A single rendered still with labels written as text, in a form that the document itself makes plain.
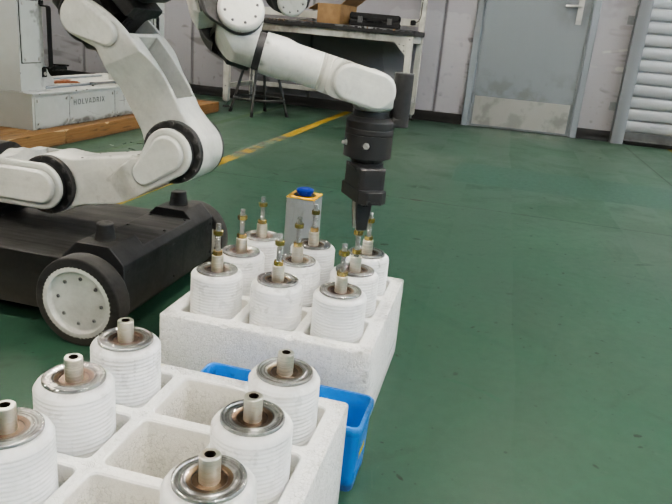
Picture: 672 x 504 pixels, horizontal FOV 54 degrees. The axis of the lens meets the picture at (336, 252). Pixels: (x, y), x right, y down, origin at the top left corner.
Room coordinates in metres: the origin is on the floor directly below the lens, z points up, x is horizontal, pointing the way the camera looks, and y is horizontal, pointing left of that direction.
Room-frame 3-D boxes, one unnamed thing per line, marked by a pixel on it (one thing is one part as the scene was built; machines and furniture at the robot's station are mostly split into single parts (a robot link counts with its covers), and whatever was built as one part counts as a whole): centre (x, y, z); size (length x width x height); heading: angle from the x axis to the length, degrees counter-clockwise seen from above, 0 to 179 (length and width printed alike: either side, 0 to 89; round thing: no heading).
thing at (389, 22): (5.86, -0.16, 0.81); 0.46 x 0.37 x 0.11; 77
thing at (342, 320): (1.09, -0.01, 0.16); 0.10 x 0.10 x 0.18
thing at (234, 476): (0.55, 0.11, 0.25); 0.08 x 0.08 x 0.01
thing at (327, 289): (1.09, -0.01, 0.25); 0.08 x 0.08 x 0.01
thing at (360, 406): (0.95, 0.07, 0.06); 0.30 x 0.11 x 0.12; 77
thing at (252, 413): (0.67, 0.08, 0.26); 0.02 x 0.02 x 0.03
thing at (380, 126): (1.22, -0.05, 0.57); 0.11 x 0.11 x 0.11; 6
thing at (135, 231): (1.60, 0.71, 0.19); 0.64 x 0.52 x 0.33; 77
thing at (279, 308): (1.12, 0.10, 0.16); 0.10 x 0.10 x 0.18
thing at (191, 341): (1.23, 0.08, 0.09); 0.39 x 0.39 x 0.18; 78
